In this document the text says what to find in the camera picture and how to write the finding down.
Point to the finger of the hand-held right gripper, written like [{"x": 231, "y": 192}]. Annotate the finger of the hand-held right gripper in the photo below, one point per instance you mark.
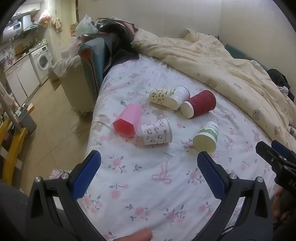
[
  {"x": 268, "y": 154},
  {"x": 283, "y": 148}
]

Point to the white kitchen cabinet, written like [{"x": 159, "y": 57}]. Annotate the white kitchen cabinet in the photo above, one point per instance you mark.
[{"x": 23, "y": 76}]

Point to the white pink-print paper cup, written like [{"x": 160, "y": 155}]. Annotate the white pink-print paper cup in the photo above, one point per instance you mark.
[{"x": 157, "y": 133}]

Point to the white leaf-print paper cup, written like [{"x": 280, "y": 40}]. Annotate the white leaf-print paper cup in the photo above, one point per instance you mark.
[{"x": 181, "y": 93}]

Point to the cream bear-print quilt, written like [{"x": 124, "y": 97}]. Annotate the cream bear-print quilt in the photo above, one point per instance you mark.
[{"x": 219, "y": 58}]

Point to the beige covered sofa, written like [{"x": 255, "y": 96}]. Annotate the beige covered sofa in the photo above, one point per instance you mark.
[{"x": 74, "y": 85}]

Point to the dark grey cloth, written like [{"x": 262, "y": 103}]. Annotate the dark grey cloth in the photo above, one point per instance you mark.
[{"x": 11, "y": 213}]

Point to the teal bed headboard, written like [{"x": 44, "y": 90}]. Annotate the teal bed headboard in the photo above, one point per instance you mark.
[{"x": 238, "y": 53}]

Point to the white water heater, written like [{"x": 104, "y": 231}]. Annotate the white water heater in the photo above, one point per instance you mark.
[{"x": 16, "y": 25}]

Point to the black garment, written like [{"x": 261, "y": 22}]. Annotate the black garment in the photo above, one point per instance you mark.
[{"x": 277, "y": 77}]

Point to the yellow wooden chair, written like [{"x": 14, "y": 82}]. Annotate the yellow wooden chair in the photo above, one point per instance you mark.
[{"x": 13, "y": 150}]

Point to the pink plastic cup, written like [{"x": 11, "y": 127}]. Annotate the pink plastic cup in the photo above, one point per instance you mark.
[{"x": 129, "y": 118}]

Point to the beige hanging cloth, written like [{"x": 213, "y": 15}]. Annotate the beige hanging cloth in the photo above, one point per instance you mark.
[{"x": 56, "y": 24}]

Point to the cream panda-print paper cup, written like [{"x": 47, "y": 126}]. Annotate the cream panda-print paper cup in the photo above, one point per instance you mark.
[{"x": 159, "y": 96}]

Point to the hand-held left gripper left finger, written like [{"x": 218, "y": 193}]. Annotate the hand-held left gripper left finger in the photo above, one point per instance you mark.
[{"x": 86, "y": 176}]

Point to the red ribbed paper cup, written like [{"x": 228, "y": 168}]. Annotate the red ribbed paper cup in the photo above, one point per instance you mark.
[{"x": 201, "y": 102}]

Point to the white washing machine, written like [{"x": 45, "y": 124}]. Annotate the white washing machine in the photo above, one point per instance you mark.
[{"x": 42, "y": 60}]

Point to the person's left hand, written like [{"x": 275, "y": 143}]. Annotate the person's left hand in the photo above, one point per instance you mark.
[{"x": 136, "y": 235}]

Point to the grey trash bin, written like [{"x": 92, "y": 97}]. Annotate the grey trash bin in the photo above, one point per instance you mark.
[{"x": 27, "y": 120}]

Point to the striped cloth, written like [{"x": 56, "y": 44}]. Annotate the striped cloth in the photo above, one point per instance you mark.
[{"x": 284, "y": 90}]

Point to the green label paper cup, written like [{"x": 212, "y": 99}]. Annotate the green label paper cup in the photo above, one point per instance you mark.
[{"x": 204, "y": 141}]

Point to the pile of dark clothes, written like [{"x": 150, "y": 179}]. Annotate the pile of dark clothes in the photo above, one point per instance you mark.
[{"x": 118, "y": 41}]

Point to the pink hanging bag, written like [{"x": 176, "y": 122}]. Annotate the pink hanging bag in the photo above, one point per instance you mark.
[{"x": 45, "y": 16}]

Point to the translucent plastic bag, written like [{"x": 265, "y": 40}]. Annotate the translucent plastic bag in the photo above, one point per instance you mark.
[{"x": 84, "y": 26}]

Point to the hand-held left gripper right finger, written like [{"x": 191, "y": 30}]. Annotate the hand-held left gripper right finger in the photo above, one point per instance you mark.
[{"x": 210, "y": 176}]

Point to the teal sofa cushion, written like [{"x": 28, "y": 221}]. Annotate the teal sofa cushion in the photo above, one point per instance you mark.
[{"x": 97, "y": 53}]

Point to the person's right hand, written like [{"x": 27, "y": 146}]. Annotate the person's right hand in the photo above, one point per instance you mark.
[{"x": 276, "y": 206}]

